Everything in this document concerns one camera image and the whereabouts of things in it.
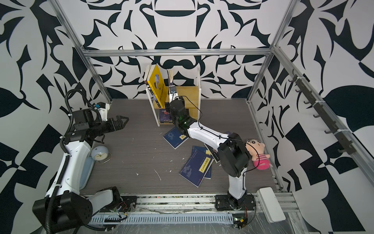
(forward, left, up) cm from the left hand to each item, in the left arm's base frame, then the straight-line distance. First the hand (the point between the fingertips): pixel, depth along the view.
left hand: (119, 118), depth 78 cm
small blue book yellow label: (+1, -28, -24) cm, 37 cm away
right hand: (+12, -28, +7) cm, 31 cm away
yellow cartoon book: (+11, -22, -20) cm, 32 cm away
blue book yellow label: (-19, -40, -23) cm, 50 cm away
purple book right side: (-11, -52, -22) cm, 57 cm away
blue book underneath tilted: (-10, -47, -24) cm, 53 cm away
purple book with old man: (+14, -21, -16) cm, 30 cm away
